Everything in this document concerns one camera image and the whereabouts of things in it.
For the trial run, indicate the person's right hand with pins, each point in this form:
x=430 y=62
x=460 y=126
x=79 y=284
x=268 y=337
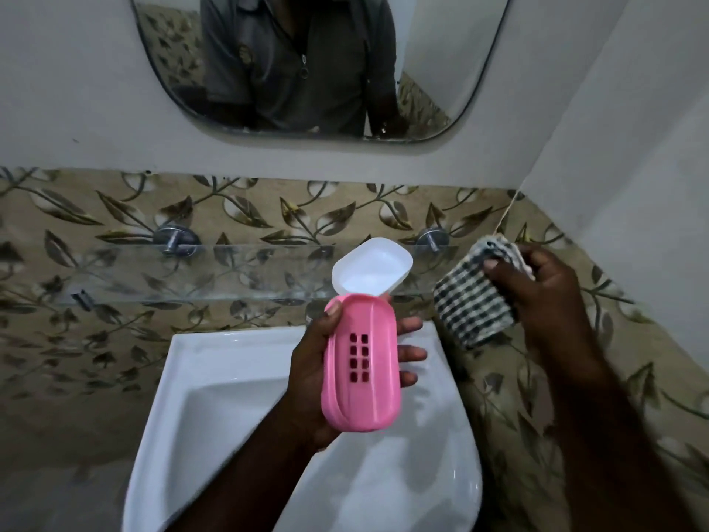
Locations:
x=548 y=310

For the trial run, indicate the checkered cleaning cloth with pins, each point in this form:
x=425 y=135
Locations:
x=471 y=304

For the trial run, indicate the white soap dish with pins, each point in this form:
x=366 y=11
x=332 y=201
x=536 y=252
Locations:
x=371 y=265

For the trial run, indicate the pink soap dish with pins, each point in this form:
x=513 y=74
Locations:
x=363 y=360

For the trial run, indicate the glass shelf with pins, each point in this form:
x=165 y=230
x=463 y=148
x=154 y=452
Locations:
x=221 y=271

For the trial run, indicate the person's left forearm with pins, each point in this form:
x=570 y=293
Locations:
x=244 y=487

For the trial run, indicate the person's right forearm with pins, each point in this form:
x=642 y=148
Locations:
x=615 y=454

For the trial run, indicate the white sink basin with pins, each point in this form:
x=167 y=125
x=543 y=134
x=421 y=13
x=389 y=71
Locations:
x=388 y=470

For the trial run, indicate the rounded wall mirror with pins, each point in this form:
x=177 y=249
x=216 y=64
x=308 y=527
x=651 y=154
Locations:
x=443 y=49

